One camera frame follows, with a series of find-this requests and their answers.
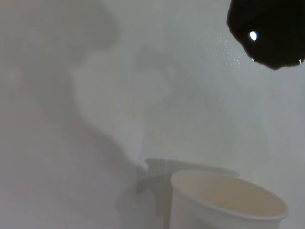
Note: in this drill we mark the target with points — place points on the black water puddle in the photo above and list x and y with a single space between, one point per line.
274 28

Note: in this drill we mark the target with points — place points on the white paper cup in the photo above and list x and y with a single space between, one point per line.
214 210

